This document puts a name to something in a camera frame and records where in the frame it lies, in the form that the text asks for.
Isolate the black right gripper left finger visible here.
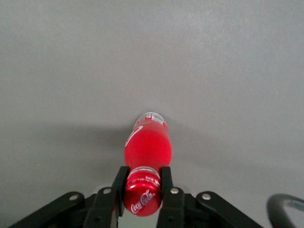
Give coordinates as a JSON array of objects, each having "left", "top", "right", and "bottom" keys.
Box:
[{"left": 8, "top": 166, "right": 130, "bottom": 228}]

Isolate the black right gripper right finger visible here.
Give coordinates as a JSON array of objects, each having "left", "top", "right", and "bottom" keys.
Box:
[{"left": 156, "top": 166, "right": 264, "bottom": 228}]

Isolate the red coke bottle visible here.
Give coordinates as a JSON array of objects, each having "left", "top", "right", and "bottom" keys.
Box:
[{"left": 123, "top": 111, "right": 172, "bottom": 217}]

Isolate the black cable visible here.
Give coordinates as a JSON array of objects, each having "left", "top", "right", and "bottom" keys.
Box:
[{"left": 266, "top": 194, "right": 304, "bottom": 228}]

